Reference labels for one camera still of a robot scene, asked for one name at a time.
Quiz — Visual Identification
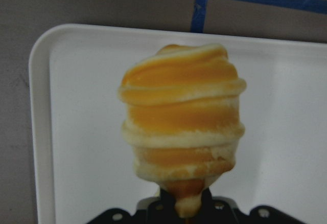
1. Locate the orange swirled bread roll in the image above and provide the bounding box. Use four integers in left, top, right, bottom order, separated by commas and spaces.
118, 43, 246, 218

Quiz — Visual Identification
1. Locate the white rectangular tray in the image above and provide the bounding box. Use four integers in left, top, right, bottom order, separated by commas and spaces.
29, 24, 326, 223

